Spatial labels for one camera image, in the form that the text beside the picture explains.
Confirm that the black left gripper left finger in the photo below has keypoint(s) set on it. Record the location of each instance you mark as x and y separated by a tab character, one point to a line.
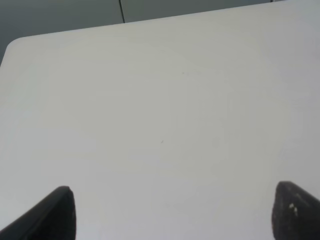
53	218

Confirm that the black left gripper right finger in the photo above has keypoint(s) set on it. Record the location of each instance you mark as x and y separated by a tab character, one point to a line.
295	213

